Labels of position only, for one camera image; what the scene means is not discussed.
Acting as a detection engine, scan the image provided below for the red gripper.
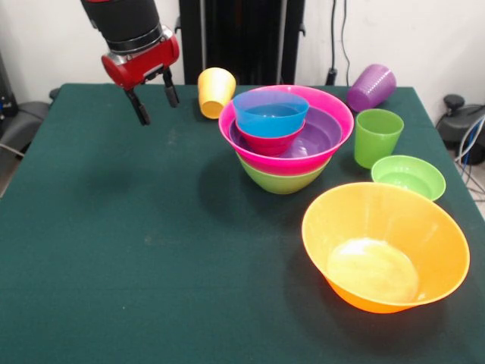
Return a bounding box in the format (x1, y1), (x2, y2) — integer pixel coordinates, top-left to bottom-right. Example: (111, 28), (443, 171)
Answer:
(101, 34), (181, 127)

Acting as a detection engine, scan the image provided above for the yellow cup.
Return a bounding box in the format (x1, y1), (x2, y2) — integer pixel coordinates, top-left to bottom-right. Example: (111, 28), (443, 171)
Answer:
(197, 67), (237, 120)

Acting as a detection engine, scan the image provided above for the small blue bowl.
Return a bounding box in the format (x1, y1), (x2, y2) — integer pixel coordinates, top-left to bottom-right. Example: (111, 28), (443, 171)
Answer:
(232, 89), (310, 139)

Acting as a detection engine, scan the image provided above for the small red bowl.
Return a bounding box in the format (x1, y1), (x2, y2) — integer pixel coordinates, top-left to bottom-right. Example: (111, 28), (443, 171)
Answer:
(234, 118), (307, 157)

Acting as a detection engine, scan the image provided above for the medium green bowl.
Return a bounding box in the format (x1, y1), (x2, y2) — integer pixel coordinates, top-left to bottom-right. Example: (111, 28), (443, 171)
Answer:
(236, 155), (331, 196)

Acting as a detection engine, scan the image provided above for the purple bowl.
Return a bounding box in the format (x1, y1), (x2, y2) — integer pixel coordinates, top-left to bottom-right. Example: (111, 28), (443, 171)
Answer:
(227, 106), (343, 159)

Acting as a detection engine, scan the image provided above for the large pink bowl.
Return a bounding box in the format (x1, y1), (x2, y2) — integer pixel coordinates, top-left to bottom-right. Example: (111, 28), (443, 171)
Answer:
(217, 84), (355, 177)

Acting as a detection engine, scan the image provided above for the black robot column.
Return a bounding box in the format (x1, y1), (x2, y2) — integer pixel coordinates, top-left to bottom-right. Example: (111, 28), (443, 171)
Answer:
(174, 0), (307, 86)

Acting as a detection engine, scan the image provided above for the dark green tablecloth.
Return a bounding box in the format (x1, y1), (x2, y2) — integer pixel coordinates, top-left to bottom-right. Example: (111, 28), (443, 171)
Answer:
(0, 82), (485, 364)

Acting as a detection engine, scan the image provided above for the purple cup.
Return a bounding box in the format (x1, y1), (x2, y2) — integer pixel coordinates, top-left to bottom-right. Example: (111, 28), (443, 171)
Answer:
(346, 63), (398, 114)

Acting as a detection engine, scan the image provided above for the green cup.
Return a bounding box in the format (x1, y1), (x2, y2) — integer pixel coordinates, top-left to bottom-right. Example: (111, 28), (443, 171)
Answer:
(353, 108), (405, 171)

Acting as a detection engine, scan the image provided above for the small green bowl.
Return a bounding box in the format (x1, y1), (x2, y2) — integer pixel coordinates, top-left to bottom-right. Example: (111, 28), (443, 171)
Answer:
(371, 154), (447, 202)

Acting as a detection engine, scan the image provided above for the large orange bowl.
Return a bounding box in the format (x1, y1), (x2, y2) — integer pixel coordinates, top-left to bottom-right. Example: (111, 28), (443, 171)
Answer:
(301, 181), (471, 315)

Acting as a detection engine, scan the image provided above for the black wall cable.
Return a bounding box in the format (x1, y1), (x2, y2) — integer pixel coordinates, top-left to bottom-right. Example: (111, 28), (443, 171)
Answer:
(340, 0), (352, 86)
(330, 0), (338, 71)

